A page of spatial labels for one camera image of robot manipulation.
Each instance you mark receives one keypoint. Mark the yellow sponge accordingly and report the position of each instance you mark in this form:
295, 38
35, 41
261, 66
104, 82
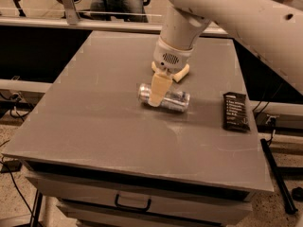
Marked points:
178, 76

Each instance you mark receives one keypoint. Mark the grey metal railing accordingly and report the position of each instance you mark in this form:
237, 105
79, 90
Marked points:
76, 14

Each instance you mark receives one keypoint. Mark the silver redbull can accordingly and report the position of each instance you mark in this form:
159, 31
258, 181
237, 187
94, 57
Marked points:
174, 101

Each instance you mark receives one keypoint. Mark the person in jeans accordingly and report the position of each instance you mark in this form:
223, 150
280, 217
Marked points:
128, 10

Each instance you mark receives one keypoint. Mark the black pole on floor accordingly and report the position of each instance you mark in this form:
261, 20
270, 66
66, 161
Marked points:
288, 201

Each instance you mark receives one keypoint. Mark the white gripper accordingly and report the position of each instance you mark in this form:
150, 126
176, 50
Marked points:
170, 58

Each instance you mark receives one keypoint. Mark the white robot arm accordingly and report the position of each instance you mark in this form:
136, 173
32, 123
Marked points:
272, 30

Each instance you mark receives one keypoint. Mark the black drawer handle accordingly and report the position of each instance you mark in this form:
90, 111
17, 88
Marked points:
134, 203

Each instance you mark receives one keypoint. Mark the grey drawer cabinet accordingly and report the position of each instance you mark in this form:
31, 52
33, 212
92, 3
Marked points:
88, 195

